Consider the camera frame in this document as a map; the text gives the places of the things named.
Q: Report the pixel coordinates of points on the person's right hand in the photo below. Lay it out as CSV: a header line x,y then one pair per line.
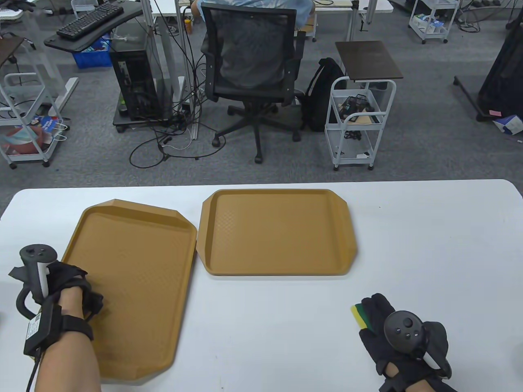
x,y
378,310

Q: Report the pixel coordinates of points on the person's left hand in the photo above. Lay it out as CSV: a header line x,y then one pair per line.
x,y
65,273

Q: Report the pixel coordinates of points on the yellow and green sponge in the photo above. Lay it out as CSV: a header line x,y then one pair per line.
x,y
357,316

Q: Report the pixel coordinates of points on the brown plastic food tray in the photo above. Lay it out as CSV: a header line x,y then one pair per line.
x,y
278,232
135,286

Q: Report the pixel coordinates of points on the person's left forearm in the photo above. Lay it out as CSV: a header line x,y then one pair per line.
x,y
69,363

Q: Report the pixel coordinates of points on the person's right forearm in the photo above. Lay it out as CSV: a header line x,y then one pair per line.
x,y
408,386

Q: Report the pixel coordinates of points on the grey right hand controller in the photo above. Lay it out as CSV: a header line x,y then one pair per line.
x,y
402,328

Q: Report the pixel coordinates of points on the grey hand controller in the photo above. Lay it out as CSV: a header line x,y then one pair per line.
x,y
402,328
39,253

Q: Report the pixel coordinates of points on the grey left hand controller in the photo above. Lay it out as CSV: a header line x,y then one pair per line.
x,y
39,253

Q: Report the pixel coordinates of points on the white rolling cart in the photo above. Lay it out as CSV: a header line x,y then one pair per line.
x,y
433,37
353,161
28,156

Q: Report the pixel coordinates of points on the red and teal bag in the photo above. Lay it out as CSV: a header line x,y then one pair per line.
x,y
24,141

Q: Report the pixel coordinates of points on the blue paper bag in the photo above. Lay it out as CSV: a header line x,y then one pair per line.
x,y
47,122

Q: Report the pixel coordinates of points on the black computer trolley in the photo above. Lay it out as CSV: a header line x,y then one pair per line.
x,y
139,121

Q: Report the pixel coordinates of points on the black computer tower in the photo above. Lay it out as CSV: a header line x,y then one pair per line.
x,y
135,81

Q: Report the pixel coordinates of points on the blue plastic crate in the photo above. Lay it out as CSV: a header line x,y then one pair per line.
x,y
92,59

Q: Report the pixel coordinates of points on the black backpack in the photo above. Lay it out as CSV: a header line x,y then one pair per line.
x,y
318,102

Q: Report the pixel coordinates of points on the white and blue box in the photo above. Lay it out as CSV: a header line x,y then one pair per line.
x,y
508,124

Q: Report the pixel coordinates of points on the black curved desk top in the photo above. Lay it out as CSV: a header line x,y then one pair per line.
x,y
77,44

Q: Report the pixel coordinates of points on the dark brown side table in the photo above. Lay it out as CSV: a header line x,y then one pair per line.
x,y
8,47
367,59

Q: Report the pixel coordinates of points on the black mesh office chair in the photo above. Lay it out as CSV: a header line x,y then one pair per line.
x,y
253,94

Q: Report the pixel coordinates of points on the black keyboard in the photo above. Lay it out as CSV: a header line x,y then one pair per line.
x,y
90,20

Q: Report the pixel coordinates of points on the black covered stand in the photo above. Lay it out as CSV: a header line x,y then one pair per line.
x,y
502,81

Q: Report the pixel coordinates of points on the orange bottle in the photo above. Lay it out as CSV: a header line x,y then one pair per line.
x,y
188,25

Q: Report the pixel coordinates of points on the white office desk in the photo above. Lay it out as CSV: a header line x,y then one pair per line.
x,y
171,6

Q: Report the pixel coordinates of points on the cardboard box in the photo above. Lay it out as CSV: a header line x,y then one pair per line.
x,y
310,28

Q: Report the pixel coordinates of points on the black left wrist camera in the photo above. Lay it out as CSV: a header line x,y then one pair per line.
x,y
43,330

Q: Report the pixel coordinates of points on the white desk leg frame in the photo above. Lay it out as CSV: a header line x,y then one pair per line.
x,y
61,98

